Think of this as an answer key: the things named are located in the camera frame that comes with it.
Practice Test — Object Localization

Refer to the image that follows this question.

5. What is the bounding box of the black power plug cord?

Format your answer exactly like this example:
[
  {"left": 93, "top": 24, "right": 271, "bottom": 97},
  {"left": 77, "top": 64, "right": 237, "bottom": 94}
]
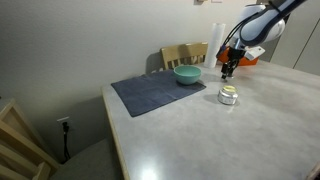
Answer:
[{"left": 61, "top": 121, "right": 72, "bottom": 162}]

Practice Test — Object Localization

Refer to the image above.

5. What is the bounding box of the white paper towel roll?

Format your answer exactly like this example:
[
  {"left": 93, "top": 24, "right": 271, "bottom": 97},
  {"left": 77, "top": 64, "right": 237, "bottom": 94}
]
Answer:
[{"left": 203, "top": 22, "right": 227, "bottom": 69}]

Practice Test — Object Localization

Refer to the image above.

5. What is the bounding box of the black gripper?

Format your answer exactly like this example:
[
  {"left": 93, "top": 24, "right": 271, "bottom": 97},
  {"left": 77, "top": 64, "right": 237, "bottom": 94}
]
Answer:
[{"left": 220, "top": 47, "right": 247, "bottom": 81}]

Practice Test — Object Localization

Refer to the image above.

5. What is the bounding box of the light wooden slat-back chair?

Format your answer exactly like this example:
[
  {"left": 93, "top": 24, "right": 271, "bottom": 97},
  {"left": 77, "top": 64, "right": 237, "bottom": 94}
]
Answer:
[{"left": 0, "top": 98, "right": 61, "bottom": 180}]

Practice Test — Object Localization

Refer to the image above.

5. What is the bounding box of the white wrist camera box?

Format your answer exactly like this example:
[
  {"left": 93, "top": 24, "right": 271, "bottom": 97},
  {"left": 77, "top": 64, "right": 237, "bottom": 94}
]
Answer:
[{"left": 244, "top": 45, "right": 267, "bottom": 62}]

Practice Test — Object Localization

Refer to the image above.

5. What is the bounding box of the mint green bowl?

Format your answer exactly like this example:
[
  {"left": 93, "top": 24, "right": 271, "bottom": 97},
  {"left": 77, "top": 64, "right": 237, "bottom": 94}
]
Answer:
[{"left": 173, "top": 64, "right": 203, "bottom": 86}]

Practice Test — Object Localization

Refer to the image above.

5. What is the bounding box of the small silver metal tin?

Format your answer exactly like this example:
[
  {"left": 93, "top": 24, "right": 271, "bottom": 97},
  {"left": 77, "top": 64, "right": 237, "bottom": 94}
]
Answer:
[{"left": 217, "top": 85, "right": 239, "bottom": 106}]

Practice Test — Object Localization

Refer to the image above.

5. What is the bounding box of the dark grey cloth mat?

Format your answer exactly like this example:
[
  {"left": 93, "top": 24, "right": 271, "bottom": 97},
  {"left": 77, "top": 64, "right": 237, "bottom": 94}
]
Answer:
[{"left": 110, "top": 69, "right": 207, "bottom": 118}]

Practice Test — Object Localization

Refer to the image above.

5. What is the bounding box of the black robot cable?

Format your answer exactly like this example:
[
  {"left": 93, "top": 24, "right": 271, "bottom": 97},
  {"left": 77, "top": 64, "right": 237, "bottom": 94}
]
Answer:
[{"left": 216, "top": 9, "right": 268, "bottom": 60}]

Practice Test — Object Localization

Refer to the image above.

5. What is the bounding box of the grey closet door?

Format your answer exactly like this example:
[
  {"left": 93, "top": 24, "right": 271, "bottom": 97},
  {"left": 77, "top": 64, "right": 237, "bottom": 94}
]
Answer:
[{"left": 258, "top": 0, "right": 320, "bottom": 77}]

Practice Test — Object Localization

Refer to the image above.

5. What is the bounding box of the white wall outlet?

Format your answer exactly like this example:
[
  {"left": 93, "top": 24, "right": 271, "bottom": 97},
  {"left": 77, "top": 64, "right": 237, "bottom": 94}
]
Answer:
[{"left": 56, "top": 116, "right": 71, "bottom": 126}]

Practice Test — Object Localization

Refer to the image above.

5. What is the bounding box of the orange cardboard box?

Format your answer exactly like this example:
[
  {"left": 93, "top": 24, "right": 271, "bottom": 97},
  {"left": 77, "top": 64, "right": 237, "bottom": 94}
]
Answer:
[{"left": 216, "top": 46, "right": 260, "bottom": 67}]

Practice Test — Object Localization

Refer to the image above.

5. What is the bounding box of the wooden chair with short slats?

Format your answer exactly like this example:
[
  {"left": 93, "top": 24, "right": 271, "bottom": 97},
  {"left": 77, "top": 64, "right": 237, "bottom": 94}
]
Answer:
[{"left": 160, "top": 41, "right": 209, "bottom": 71}]

